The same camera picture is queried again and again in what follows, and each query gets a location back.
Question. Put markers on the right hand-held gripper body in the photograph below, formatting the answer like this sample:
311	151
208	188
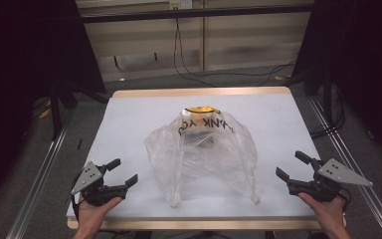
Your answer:
328	186

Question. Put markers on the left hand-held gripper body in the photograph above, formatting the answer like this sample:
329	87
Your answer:
91	179

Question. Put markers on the clear printed plastic bag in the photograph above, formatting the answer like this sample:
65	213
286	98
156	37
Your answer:
209	166

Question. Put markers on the person's right hand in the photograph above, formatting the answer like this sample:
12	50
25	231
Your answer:
326	210

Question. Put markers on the person's left hand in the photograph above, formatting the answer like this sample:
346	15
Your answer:
94	214

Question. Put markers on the white table mat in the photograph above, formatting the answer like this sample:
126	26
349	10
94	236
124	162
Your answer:
129	132

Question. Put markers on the black metal stand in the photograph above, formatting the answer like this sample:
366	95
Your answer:
55	113

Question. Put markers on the black curtain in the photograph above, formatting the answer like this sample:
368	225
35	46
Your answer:
20	66
364	66

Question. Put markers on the wooden table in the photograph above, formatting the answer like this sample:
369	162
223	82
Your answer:
199	91

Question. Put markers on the black horizontal bar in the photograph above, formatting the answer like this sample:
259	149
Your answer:
195	14

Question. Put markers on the aluminium floor rail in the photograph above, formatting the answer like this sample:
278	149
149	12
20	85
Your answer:
368	195
36	186

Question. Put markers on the white wall socket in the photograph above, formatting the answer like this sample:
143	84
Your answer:
180	4

